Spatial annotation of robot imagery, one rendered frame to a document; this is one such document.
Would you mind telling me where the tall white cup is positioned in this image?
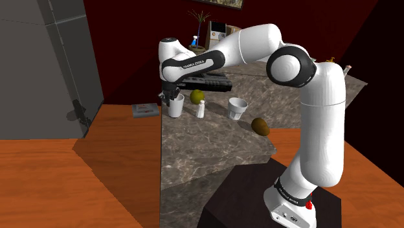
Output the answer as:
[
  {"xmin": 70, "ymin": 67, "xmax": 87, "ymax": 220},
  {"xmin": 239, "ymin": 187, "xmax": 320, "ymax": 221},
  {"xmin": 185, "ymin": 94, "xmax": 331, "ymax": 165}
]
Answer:
[{"xmin": 166, "ymin": 93, "xmax": 185, "ymax": 119}]

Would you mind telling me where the green apple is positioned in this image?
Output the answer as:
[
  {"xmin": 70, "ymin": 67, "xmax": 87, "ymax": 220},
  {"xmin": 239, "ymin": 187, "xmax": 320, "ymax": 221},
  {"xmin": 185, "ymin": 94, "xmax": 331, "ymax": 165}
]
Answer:
[{"xmin": 189, "ymin": 89, "xmax": 205, "ymax": 106}]

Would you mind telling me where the white salt shaker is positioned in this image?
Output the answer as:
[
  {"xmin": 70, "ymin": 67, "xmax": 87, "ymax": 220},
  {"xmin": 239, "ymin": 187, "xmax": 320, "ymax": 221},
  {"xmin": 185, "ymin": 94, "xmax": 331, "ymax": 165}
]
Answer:
[{"xmin": 196, "ymin": 99, "xmax": 206, "ymax": 119}]

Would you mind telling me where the potted plant with thin stems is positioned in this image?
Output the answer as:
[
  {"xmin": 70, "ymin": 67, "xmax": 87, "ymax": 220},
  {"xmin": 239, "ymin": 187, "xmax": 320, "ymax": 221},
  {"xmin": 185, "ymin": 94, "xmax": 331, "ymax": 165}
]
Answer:
[{"xmin": 187, "ymin": 9, "xmax": 212, "ymax": 56}]

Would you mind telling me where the white faceted cup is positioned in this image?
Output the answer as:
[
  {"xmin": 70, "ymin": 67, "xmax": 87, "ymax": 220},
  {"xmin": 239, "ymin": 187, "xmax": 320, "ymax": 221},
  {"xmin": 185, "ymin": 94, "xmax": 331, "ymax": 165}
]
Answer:
[{"xmin": 228, "ymin": 97, "xmax": 249, "ymax": 121}]

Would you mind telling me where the white coffee machine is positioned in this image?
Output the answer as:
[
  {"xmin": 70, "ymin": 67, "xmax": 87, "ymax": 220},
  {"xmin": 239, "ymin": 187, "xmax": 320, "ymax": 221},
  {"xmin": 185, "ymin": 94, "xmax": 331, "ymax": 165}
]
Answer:
[{"xmin": 205, "ymin": 20, "xmax": 227, "ymax": 51}]

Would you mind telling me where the brown kiwi fruit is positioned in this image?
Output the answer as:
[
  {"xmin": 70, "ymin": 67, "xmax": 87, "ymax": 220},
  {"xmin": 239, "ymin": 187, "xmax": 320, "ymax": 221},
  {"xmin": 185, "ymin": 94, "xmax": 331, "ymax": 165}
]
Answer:
[{"xmin": 251, "ymin": 117, "xmax": 271, "ymax": 137}]

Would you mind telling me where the dark robot stand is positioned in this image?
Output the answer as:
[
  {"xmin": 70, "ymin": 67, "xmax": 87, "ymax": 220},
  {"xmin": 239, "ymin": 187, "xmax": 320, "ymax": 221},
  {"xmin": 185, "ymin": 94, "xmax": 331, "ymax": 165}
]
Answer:
[{"xmin": 196, "ymin": 157, "xmax": 342, "ymax": 228}]

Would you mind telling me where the grey refrigerator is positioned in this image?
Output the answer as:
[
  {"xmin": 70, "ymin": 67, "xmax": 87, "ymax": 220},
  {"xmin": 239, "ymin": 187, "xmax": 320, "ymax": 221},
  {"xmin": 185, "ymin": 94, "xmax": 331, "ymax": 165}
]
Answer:
[{"xmin": 0, "ymin": 0, "xmax": 105, "ymax": 141}]

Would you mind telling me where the framed wall picture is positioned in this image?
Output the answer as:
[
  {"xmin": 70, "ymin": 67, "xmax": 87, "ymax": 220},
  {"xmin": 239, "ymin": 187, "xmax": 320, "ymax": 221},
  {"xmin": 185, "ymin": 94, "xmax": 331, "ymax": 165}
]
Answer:
[{"xmin": 193, "ymin": 0, "xmax": 245, "ymax": 10}]

